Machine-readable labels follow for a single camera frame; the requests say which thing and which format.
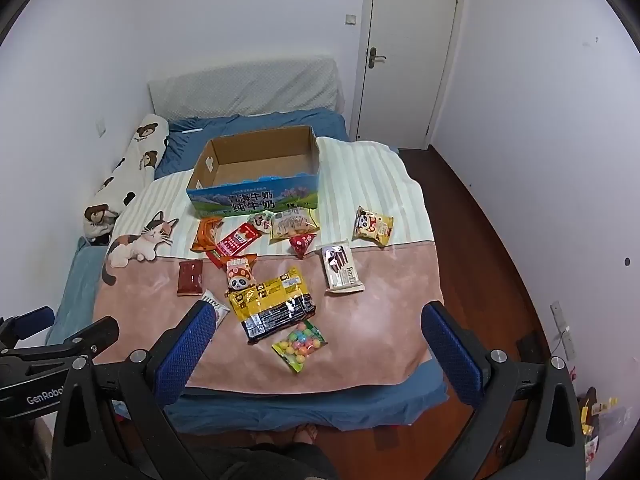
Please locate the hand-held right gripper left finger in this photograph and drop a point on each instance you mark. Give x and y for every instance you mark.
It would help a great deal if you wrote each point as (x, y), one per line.
(185, 355)

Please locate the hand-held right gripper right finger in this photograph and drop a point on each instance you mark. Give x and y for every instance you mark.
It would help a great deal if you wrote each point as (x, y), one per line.
(450, 355)

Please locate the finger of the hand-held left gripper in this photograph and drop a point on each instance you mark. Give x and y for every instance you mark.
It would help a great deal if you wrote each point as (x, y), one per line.
(37, 318)
(92, 334)

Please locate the yellow clear biscuit packet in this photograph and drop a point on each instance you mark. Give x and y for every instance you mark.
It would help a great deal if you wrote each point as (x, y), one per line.
(294, 226)

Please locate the blue printed cardboard box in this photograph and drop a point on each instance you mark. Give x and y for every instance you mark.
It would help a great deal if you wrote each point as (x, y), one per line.
(260, 200)

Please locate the light blue cloth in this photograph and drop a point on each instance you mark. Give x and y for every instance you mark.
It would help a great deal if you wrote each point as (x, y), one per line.
(80, 285)

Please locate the white striped snack packet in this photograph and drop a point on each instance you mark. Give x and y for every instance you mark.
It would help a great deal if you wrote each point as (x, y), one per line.
(221, 307)

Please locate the brown flat snack packet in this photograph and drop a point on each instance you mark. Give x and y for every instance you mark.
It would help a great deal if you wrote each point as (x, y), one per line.
(190, 277)

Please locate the striped pink cat blanket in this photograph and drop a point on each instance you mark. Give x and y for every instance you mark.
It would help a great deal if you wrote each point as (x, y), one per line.
(380, 300)

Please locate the orange panda snack packet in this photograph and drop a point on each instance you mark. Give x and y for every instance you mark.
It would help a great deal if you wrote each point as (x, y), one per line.
(239, 275)

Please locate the large yellow black snack packet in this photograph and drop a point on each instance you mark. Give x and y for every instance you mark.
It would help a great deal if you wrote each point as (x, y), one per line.
(272, 305)

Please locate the colourful candy ball packet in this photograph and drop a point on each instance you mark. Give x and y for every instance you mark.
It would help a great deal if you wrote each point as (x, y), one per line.
(300, 346)

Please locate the red snack packet white label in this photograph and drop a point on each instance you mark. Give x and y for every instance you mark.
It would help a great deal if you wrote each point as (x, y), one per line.
(235, 242)

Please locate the white chocolate stick packet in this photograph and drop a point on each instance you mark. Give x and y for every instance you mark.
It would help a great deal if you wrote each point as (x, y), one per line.
(341, 267)

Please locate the person's foot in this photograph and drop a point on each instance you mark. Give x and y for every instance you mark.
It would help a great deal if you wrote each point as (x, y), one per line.
(305, 433)

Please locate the yellow panda snack packet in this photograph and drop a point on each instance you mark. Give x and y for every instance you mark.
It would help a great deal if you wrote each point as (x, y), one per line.
(372, 226)

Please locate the small white snack packet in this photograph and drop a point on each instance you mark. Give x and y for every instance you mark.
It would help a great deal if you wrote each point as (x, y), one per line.
(261, 221)

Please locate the red triangular snack packet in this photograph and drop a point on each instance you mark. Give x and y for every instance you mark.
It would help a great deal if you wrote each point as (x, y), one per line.
(302, 245)

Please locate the pile of assorted small packets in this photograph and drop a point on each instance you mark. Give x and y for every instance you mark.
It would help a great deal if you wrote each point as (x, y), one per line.
(600, 420)

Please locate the bear print long pillow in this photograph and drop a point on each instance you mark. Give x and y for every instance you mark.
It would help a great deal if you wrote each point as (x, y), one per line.
(137, 160)

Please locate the blue duvet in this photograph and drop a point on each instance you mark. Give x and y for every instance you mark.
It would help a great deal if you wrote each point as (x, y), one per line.
(260, 122)

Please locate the grey padded headboard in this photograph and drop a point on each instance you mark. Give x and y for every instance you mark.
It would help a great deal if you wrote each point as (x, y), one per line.
(250, 82)

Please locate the white door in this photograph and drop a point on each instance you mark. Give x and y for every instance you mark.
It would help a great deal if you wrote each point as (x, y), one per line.
(405, 55)

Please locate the white wall socket strip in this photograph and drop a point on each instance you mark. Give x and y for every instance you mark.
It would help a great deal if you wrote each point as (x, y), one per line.
(564, 332)

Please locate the white light switch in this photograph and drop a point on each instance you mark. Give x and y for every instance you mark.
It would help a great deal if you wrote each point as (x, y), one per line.
(351, 19)

